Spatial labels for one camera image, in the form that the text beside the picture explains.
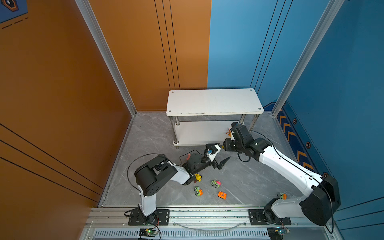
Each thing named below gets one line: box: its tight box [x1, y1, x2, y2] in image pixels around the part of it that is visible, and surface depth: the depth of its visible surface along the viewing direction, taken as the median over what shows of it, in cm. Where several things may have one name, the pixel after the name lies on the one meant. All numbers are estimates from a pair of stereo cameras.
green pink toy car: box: [211, 179, 222, 189], surface depth 84 cm
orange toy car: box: [217, 191, 228, 200], surface depth 81 cm
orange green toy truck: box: [277, 192, 288, 200], surface depth 80 cm
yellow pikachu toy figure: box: [194, 173, 203, 182], surface depth 84 cm
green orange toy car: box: [194, 186, 204, 196], surface depth 81 cm
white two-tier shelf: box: [166, 88, 264, 149], surface depth 83 cm
